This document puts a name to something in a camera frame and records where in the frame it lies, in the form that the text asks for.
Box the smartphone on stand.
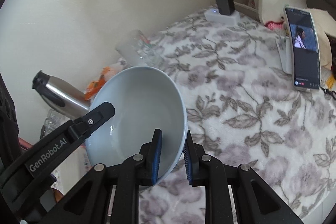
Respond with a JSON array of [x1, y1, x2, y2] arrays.
[[277, 7, 321, 92]]

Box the stainless steel thermos jug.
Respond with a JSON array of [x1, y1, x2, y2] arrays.
[[32, 71, 91, 119]]

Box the white bowl red emblem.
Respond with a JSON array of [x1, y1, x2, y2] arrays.
[[85, 67, 188, 182]]

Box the left orange snack packet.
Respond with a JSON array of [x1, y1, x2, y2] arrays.
[[84, 67, 118, 101]]

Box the glass cups in holder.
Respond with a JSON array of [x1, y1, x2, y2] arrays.
[[40, 109, 69, 139]]

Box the clear glass pitcher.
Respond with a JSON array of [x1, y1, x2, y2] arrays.
[[115, 30, 163, 68]]

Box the white power strip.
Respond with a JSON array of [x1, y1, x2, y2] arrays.
[[204, 7, 241, 26]]

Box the black power adapter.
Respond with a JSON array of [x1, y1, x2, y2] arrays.
[[215, 0, 235, 16]]

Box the floral tablecloth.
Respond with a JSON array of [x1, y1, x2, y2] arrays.
[[150, 10, 335, 223]]

